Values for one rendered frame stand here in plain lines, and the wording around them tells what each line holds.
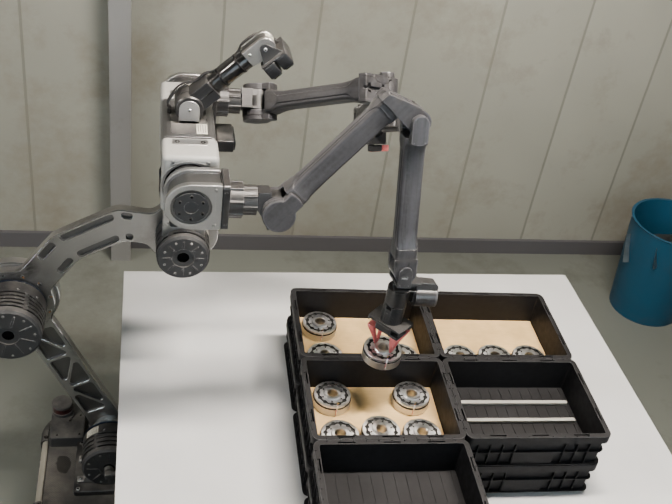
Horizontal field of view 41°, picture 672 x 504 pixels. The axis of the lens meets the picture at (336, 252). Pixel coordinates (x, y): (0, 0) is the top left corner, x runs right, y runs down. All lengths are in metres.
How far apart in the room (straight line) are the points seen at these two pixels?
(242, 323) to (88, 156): 1.50
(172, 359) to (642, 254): 2.41
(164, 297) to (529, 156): 2.16
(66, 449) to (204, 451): 0.75
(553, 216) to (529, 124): 0.59
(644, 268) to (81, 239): 2.73
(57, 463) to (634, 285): 2.72
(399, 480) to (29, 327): 1.06
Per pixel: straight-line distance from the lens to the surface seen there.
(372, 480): 2.33
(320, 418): 2.44
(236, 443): 2.53
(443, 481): 2.37
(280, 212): 2.06
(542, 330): 2.86
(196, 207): 2.05
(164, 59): 3.90
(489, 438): 2.37
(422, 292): 2.26
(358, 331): 2.72
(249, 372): 2.73
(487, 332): 2.84
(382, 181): 4.31
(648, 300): 4.48
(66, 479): 3.06
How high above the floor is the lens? 2.58
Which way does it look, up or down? 35 degrees down
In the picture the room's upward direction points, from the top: 10 degrees clockwise
